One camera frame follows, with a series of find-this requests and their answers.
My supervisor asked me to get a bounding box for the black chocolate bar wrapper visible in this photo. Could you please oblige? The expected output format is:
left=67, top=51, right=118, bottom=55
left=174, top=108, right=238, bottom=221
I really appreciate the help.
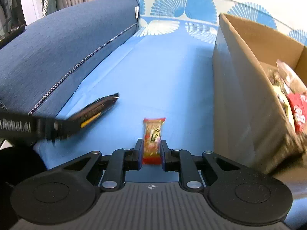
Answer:
left=65, top=92, right=120, bottom=136

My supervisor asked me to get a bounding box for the small red candy pack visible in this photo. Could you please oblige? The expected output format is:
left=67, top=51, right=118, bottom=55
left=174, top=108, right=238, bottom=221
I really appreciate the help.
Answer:
left=143, top=118, right=165, bottom=165

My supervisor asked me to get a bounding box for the red wafer snack pack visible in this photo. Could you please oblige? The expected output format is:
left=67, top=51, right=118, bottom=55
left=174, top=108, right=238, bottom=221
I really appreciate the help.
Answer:
left=287, top=94, right=306, bottom=133

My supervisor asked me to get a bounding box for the brown cardboard box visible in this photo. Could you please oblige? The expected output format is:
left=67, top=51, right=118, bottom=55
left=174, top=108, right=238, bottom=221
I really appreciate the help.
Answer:
left=212, top=14, right=306, bottom=173

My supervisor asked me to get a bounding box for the black smartphone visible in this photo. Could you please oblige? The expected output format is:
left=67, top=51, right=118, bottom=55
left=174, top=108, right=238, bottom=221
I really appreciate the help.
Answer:
left=0, top=24, right=26, bottom=49

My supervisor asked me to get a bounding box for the clear nut snack pack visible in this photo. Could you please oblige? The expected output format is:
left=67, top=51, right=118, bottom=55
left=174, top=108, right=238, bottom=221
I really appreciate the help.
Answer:
left=276, top=59, right=306, bottom=94

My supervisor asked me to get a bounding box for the blue patterned sofa cover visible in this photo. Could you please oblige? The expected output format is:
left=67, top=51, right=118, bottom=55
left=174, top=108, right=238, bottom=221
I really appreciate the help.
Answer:
left=34, top=0, right=307, bottom=228

